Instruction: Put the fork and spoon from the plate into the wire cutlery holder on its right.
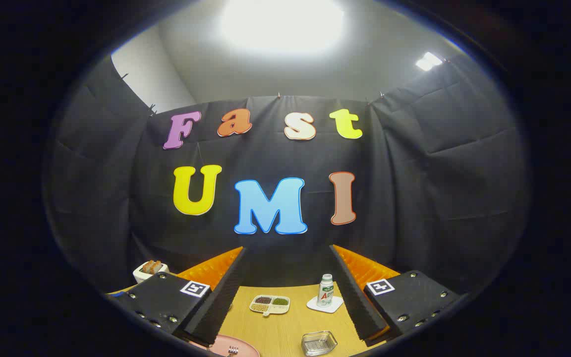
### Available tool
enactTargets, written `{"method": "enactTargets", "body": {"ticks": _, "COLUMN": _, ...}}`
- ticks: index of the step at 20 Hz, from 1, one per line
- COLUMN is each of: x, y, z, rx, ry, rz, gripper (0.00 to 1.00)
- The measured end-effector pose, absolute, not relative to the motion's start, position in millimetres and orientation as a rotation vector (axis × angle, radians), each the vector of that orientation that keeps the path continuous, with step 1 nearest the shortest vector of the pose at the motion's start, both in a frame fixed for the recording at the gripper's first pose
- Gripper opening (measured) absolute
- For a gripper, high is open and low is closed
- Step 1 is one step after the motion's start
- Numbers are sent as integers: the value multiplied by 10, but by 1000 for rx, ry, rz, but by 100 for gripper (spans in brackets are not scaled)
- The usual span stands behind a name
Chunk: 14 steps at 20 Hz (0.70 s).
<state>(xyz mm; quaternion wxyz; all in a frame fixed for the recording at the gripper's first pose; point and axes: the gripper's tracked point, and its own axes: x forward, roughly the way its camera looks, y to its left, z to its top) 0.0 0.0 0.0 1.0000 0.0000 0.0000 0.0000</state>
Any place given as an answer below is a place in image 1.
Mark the pink round plate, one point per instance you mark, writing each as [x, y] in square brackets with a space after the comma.
[216, 347]

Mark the white toaster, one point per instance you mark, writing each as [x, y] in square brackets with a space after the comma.
[142, 275]

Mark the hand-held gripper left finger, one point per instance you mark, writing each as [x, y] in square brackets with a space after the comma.
[221, 297]

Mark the white drink bottle green label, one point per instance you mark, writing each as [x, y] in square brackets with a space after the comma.
[325, 292]

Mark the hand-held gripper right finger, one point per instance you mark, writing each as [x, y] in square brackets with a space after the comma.
[357, 302]

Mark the toasted bread slice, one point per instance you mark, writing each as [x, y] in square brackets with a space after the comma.
[151, 267]

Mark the large ceiling light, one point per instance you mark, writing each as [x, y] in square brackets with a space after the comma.
[281, 22]

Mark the white divided snack dish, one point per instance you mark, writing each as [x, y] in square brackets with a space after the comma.
[269, 305]

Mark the small ceiling light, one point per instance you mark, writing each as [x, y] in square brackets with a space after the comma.
[428, 61]

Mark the white square coaster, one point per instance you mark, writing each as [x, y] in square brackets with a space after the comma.
[332, 307]

